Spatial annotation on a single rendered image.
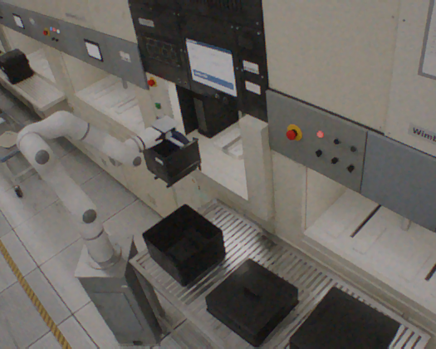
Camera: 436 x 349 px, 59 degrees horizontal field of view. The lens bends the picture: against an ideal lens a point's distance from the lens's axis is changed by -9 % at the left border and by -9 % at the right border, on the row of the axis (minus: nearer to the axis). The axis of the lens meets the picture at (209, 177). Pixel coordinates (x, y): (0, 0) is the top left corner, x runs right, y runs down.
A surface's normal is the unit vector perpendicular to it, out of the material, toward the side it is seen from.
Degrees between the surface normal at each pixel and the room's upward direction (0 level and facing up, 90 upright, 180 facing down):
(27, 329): 0
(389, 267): 0
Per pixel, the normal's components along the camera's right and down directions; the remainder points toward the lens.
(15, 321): -0.14, -0.76
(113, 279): -0.04, 0.65
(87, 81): 0.67, 0.41
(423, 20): -0.73, 0.51
